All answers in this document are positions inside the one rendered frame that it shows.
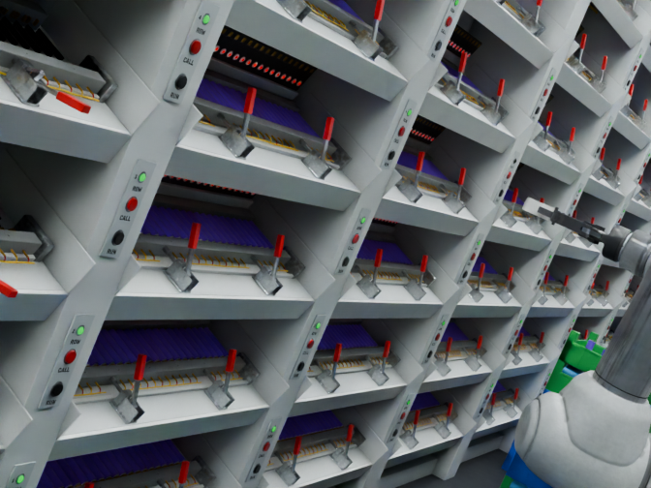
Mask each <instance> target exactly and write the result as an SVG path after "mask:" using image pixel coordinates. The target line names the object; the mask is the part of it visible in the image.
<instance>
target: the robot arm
mask: <svg viewBox="0 0 651 488"><path fill-rule="evenodd" d="M522 209H523V210H525V211H527V212H529V213H532V214H534V215H536V216H539V217H541V218H543V219H545V220H547V221H549V222H552V223H551V224H552V225H553V226H554V225H555V223H556V224H558V225H560V226H562V227H565V228H567V229H570V230H573V231H575V232H577V234H578V235H579V236H581V237H583V238H586V239H588V241H589V242H592V243H594V244H597V245H599V242H602V243H604V247H603V250H602V255H603V257H605V258H607V259H610V260H613V261H615V262H618V261H619V267H622V268H625V269H627V270H629V272H631V273H633V274H635V275H636V276H638V277H641V278H643V279H642V281H641V283H640V285H639V287H638V289H637V290H636V292H635V295H634V297H633V299H632V301H631V303H630V305H629V307H628V309H627V310H626V312H625V314H624V316H623V318H622V319H621V321H620V323H619V325H618V327H617V329H616V331H615V332H614V334H613V336H612V338H611V340H610V342H609V344H608V346H607V348H606V350H605V352H604V354H603V356H602V358H601V360H600V362H599V364H598V366H597V368H596V370H595V371H588V372H585V373H582V374H579V375H577V376H575V377H574V378H573V379H572V380H571V382H570V383H569V384H568V385H566V386H565V387H564V388H563V389H562V390H561V391H560V392H559V394H558V393H554V392H546V393H544V394H542V395H540V396H538V397H536V398H535V399H534V400H533V401H532V402H530V403H529V404H528V405H527V406H526V407H525V408H524V410H523V412H522V414H521V416H520V417H519V420H518V423H517V426H516V431H515V436H514V448H515V450H516V452H517V454H518V455H519V456H520V458H521V459H522V460H523V462H524V463H525V465H526V466H527V467H528V469H529V470H530V471H531V472H532V473H533V474H535V475H536V476H537V477H538V478H539V479H541V480H542V481H543V482H545V483H546V484H548V485H550V486H551V487H553V488H651V433H649V429H650V424H651V408H650V405H649V402H648V400H647V398H648V396H649V395H650V393H651V235H650V234H648V233H646V232H643V231H641V230H639V229H636V230H635V231H634V232H632V231H631V230H630V229H626V228H624V227H622V226H619V225H616V226H614V227H613V228H612V230H611V231H610V233H606V232H605V228H603V227H601V226H598V225H593V224H591V223H589V222H586V221H584V222H581V221H579V220H578V219H575V218H573V217H571V216H568V215H566V214H565V213H561V212H560V211H558V209H559V208H558V207H555V208H553V207H551V206H548V205H546V204H544V203H541V202H539V201H537V200H535V199H532V198H529V197H528V198H527V199H526V200H525V203H524V205H523V207H522Z"/></svg>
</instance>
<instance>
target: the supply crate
mask: <svg viewBox="0 0 651 488"><path fill-rule="evenodd" d="M579 335H580V333H579V332H576V331H574V330H572V331H571V333H570V335H569V337H568V340H567V341H566V344H565V346H564V347H563V349H562V351H561V354H560V356H559V358H558V359H559V360H561V361H563V362H565V363H567V364H569V365H571V366H573V367H575V368H576V369H578V370H580V371H582V372H584V373H585V372H588V371H595V370H596V368H597V366H598V364H599V362H600V360H601V358H602V352H603V350H606V348H604V347H602V346H600V345H598V344H595V346H594V348H593V349H592V350H591V351H590V350H588V349H586V348H585V347H586V345H587V343H588V340H593V341H594V342H597V340H598V338H599V334H597V333H595V332H590V335H589V337H588V339H587V340H578V337H579Z"/></svg>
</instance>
